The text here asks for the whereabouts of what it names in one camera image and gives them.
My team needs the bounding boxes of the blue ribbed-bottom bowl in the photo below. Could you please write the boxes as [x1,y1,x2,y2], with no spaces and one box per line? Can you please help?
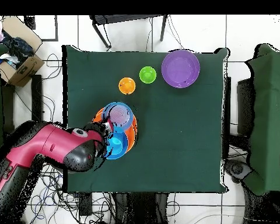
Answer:
[101,101,135,132]

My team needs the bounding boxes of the blue cup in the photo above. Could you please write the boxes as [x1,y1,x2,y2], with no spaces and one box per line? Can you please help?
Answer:
[108,137,123,151]

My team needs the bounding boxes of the large blue bowl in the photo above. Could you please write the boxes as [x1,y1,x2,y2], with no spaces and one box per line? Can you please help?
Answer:
[104,131,130,160]

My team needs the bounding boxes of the large purple bowl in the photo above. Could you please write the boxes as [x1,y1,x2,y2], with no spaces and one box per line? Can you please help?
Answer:
[161,49,201,89]

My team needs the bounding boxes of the orange cup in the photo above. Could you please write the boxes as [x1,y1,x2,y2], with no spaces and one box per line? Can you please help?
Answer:
[118,77,137,96]

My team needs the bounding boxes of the green cup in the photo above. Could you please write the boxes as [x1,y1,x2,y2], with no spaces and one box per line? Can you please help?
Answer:
[139,66,158,84]

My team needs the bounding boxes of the dark green tablecloth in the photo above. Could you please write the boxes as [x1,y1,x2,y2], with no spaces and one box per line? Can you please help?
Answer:
[61,44,230,194]

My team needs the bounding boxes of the cardboard box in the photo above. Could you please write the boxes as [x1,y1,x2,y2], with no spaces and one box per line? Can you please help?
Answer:
[0,15,46,88]

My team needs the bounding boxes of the dark blue cloth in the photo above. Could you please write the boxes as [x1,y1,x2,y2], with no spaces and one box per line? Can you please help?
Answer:
[1,32,34,64]

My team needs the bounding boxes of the black equipment case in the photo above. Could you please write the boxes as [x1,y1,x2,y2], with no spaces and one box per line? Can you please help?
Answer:
[236,78,256,137]

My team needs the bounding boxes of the black bench frame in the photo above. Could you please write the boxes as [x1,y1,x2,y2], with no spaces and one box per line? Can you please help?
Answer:
[1,74,44,134]

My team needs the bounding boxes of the tangle of black cables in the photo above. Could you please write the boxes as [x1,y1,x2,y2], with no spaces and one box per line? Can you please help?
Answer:
[13,52,113,224]

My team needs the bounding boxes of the black metal chair frame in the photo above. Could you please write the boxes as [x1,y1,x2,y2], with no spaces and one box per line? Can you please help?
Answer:
[89,14,168,49]

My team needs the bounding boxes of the black square floor frame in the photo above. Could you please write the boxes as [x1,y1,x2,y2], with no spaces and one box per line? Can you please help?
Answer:
[23,15,59,42]

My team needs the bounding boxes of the black pedestal foot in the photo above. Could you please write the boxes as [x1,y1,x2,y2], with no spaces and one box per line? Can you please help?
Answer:
[225,159,253,184]

